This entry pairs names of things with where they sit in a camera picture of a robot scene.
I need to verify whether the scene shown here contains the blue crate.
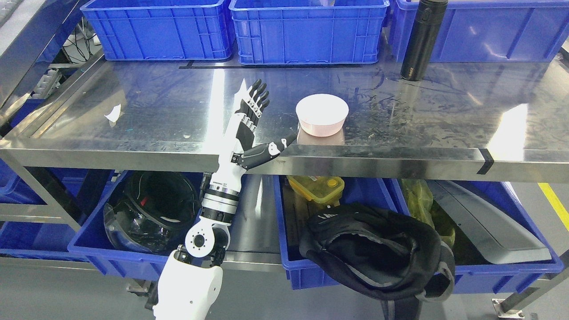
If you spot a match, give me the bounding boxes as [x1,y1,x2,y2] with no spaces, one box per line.
[81,0,235,61]
[390,0,569,64]
[229,0,390,65]

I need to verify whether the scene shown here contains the black cap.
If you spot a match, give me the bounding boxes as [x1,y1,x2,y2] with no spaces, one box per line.
[299,202,456,302]

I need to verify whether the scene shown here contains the blue bin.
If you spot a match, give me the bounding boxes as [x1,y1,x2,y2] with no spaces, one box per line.
[68,170,232,281]
[272,176,564,300]

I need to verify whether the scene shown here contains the yellow lunch box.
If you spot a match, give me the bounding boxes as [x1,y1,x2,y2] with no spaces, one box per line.
[287,176,345,205]

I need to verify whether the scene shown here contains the black thermos bottle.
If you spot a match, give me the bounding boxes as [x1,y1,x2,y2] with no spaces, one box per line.
[401,0,449,81]

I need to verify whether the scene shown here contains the blue bin lower left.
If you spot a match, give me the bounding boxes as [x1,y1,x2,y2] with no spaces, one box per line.
[68,170,232,281]

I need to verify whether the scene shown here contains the black motorcycle helmet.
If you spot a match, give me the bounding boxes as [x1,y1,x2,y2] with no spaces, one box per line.
[103,171,200,255]

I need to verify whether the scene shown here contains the blue crate top left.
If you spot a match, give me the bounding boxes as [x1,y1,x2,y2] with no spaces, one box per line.
[81,0,235,61]

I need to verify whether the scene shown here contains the yellow-green plastic bag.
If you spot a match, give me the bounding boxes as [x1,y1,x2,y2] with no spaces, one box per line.
[400,179,456,248]

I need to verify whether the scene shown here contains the pink plastic bowl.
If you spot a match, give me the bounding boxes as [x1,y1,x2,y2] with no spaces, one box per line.
[295,93,349,137]

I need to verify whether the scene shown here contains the white paper scrap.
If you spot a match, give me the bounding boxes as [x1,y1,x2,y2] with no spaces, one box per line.
[105,104,122,123]

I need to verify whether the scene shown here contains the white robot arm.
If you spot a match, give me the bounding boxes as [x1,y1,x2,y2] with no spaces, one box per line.
[153,183,240,320]

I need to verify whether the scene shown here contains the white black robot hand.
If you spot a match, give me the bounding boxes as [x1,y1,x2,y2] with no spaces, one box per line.
[209,79,298,192]

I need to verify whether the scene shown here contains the blue crate top middle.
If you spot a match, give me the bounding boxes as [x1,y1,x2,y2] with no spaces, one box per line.
[229,0,390,65]

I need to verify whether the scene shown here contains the grey plastic panel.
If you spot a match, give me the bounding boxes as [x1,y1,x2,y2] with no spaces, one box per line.
[426,180,552,264]

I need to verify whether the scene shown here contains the blue crate top right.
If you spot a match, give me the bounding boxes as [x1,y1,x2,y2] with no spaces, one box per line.
[390,0,569,64]

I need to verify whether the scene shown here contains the blue bin lower middle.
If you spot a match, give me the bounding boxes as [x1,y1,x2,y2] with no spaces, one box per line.
[272,176,564,300]

